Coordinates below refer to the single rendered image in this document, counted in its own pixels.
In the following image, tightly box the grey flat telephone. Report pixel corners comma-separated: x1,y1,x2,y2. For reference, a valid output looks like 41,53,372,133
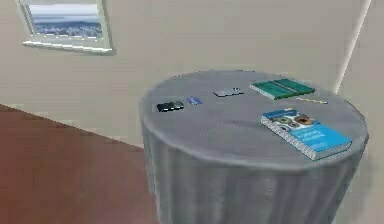
213,87,245,98

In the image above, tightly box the small blue card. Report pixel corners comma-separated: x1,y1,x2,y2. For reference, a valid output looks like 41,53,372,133
185,96,204,106

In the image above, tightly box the round table with grey cloth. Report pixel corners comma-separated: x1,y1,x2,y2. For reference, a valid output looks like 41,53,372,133
139,69,370,224

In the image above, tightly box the green book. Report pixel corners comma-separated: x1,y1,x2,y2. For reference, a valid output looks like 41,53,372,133
249,78,316,101

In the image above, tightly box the blue book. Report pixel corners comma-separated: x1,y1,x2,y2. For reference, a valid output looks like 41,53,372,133
259,108,353,162

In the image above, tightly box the yellow pencil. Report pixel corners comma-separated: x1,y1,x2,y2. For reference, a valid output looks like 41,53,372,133
295,96,329,105

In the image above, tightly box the white framed window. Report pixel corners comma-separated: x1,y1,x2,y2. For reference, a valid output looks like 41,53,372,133
15,0,115,54

